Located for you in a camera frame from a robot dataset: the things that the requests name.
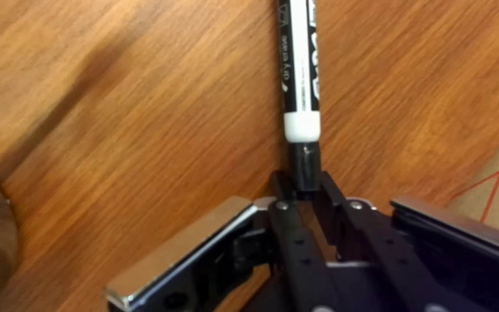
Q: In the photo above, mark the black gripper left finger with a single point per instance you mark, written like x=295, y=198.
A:
x=290, y=243

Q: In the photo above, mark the black white marker pen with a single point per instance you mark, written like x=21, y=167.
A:
x=302, y=58

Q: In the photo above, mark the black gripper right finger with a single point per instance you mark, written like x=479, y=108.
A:
x=376, y=243

